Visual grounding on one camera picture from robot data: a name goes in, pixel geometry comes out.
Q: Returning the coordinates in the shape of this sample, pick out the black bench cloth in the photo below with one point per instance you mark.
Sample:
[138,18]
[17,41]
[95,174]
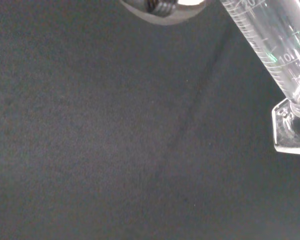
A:
[102,137]

